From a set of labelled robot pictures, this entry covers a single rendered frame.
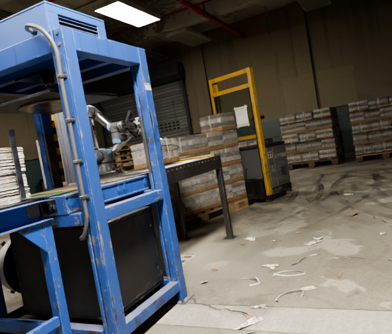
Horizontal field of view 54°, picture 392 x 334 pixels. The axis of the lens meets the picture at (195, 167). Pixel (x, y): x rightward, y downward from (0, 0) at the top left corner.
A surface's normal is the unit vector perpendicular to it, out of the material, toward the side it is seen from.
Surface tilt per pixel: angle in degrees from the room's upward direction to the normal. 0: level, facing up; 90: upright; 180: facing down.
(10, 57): 90
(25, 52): 90
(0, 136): 90
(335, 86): 90
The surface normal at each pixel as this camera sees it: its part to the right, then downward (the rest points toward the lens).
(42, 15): -0.44, 0.12
